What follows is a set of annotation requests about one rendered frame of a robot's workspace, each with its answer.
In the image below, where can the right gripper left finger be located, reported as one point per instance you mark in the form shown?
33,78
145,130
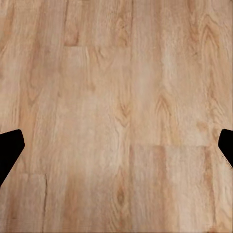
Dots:
11,146

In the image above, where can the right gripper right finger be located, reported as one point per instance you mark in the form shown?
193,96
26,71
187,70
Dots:
225,143

